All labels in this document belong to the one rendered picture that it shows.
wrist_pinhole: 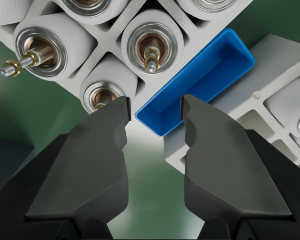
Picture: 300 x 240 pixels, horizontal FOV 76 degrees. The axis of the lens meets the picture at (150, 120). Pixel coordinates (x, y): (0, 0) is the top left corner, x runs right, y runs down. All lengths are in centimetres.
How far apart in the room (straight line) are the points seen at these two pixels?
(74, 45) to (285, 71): 39
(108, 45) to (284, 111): 36
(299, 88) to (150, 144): 47
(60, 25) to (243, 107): 37
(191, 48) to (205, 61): 21
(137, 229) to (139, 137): 62
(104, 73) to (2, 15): 16
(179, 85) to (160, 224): 77
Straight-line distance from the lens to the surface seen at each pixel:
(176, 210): 103
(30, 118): 78
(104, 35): 38
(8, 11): 39
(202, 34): 38
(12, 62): 29
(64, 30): 34
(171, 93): 60
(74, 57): 34
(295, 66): 47
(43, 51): 33
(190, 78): 59
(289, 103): 45
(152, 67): 22
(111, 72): 34
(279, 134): 55
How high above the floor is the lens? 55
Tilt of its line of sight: 57 degrees down
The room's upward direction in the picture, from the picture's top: 178 degrees counter-clockwise
